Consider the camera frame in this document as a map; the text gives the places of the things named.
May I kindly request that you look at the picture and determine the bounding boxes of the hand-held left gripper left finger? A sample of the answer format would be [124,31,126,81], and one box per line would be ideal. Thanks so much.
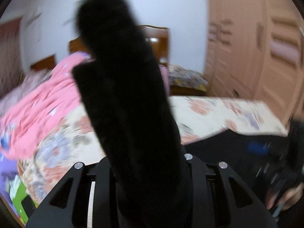
[26,158,119,228]

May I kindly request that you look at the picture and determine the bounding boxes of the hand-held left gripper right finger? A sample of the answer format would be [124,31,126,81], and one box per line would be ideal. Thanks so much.
[180,147,278,228]

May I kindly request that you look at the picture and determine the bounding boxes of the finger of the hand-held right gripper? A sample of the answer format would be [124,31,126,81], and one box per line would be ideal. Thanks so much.
[247,141,285,163]

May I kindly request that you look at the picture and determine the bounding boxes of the black pants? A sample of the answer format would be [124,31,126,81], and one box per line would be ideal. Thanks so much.
[72,0,294,228]

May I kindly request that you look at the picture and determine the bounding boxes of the person's right hand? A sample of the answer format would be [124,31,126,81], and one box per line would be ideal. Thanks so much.
[267,183,304,216]

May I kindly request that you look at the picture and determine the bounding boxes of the floral bed sheet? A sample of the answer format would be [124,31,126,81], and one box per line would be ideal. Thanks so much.
[18,95,289,207]

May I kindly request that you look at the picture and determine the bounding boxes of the green box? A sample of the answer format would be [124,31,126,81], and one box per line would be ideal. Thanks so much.
[9,183,36,225]

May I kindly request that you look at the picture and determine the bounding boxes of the purple cloth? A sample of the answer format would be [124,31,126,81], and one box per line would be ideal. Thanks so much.
[0,152,19,195]

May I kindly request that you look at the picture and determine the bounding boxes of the pink quilt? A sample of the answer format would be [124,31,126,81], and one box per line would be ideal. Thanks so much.
[0,52,95,159]

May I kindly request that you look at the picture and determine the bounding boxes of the light wooden wardrobe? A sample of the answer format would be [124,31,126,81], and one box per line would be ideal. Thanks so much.
[204,0,304,124]

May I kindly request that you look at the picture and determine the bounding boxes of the floral pillow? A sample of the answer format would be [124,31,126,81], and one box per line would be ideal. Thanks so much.
[166,64,209,97]

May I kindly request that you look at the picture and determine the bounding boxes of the wooden headboard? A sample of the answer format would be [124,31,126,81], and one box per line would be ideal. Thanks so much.
[69,25,170,64]

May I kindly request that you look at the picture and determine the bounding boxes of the red patterned curtain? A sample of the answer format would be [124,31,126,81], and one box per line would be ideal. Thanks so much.
[0,17,24,95]

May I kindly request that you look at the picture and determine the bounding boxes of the white air conditioner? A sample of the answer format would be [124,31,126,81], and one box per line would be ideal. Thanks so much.
[25,9,43,26]

